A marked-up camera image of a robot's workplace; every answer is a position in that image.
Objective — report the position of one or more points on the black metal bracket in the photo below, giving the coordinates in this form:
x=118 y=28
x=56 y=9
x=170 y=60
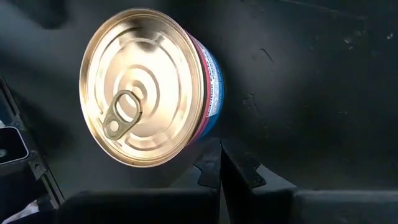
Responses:
x=34 y=161

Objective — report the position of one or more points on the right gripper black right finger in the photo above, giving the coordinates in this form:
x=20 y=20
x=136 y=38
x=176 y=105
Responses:
x=280 y=207

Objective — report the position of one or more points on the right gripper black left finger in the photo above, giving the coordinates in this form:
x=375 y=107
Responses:
x=155 y=207

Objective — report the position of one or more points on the blue pink salmon can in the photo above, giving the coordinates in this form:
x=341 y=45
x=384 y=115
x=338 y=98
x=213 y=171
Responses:
x=146 y=93

